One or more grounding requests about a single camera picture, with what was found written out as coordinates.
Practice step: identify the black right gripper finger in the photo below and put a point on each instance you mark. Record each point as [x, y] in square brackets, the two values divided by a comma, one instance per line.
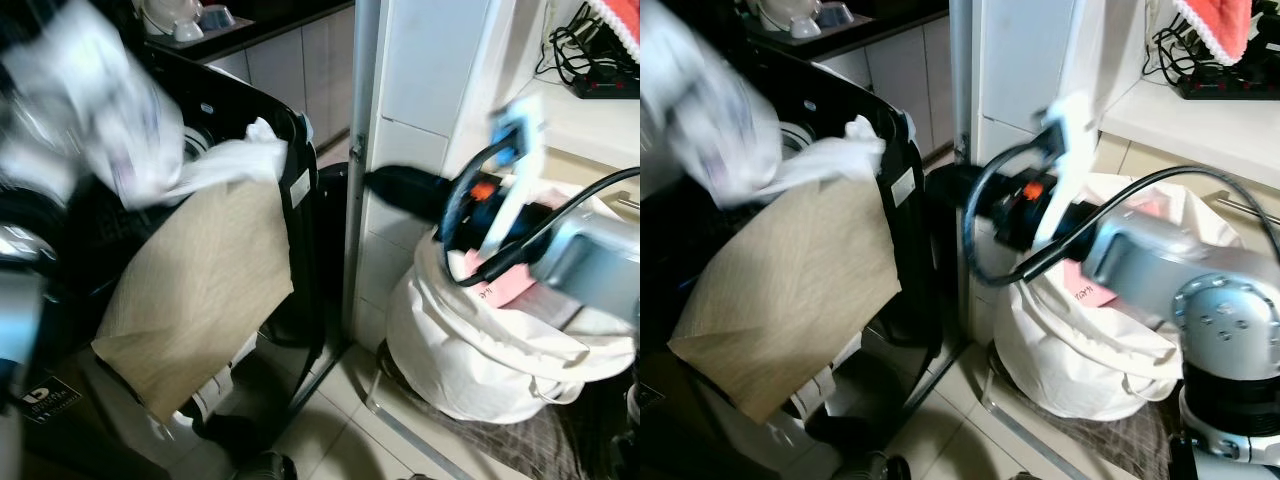
[965, 185]
[972, 215]
[420, 203]
[400, 180]

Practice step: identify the white printed garment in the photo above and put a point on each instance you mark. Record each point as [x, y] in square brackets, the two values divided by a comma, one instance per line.
[90, 95]
[710, 100]

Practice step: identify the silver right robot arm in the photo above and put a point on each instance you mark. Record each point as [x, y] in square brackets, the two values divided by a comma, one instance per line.
[1200, 300]
[590, 265]

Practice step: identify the black top-load washing machine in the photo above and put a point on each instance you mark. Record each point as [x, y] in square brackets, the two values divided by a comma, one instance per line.
[305, 260]
[920, 260]

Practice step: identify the pink garment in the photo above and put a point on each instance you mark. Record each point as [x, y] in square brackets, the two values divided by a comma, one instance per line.
[1085, 290]
[505, 290]

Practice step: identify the grey metal pipe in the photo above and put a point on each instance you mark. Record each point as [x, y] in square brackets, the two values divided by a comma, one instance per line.
[360, 100]

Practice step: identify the plain white garment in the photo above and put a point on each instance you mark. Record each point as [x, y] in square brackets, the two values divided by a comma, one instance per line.
[240, 155]
[835, 155]

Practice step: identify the white fabric laundry basket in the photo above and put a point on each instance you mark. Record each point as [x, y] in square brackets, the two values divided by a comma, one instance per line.
[470, 360]
[1080, 365]

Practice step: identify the black power strip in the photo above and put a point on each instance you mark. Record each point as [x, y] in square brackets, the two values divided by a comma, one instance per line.
[605, 88]
[1230, 88]

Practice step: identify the tan cloth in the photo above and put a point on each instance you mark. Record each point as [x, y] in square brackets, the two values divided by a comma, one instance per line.
[200, 290]
[790, 290]

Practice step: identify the small grey bowl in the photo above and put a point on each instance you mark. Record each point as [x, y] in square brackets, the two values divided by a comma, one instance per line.
[834, 14]
[216, 16]

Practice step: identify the red cloth with white lace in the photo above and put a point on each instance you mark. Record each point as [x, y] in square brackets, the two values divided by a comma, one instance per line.
[625, 20]
[1220, 25]

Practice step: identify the black robot foot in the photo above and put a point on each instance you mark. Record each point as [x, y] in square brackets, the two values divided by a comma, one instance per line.
[872, 467]
[265, 467]

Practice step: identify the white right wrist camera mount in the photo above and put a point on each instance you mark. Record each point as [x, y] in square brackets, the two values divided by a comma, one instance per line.
[1065, 140]
[518, 140]

